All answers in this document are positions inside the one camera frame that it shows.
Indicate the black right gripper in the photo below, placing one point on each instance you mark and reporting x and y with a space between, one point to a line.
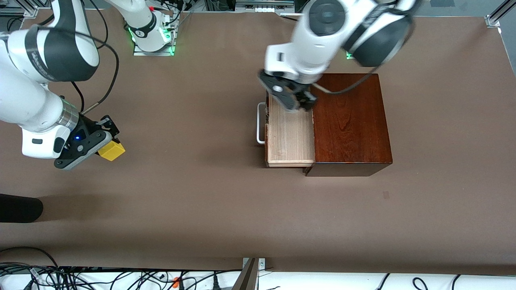
91 126

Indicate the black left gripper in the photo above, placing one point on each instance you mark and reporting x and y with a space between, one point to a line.
305 98

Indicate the yellow block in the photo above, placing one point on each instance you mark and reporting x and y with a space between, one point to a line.
112 151

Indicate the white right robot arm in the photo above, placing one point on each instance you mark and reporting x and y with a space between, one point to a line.
32 96

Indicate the dark brown wooden box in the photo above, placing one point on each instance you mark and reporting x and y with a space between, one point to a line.
350 121

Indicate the black cylindrical object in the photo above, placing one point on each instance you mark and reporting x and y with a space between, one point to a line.
20 207

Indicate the aluminium corner profile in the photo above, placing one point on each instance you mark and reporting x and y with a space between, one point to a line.
492 21
24 12

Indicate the orange connector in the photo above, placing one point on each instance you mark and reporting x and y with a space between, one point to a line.
176 282

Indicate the dark metal beam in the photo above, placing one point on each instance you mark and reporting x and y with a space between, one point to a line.
246 278

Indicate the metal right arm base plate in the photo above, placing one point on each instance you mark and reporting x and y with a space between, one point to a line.
139 52

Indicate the small metal bracket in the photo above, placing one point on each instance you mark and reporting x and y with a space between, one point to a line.
262 264

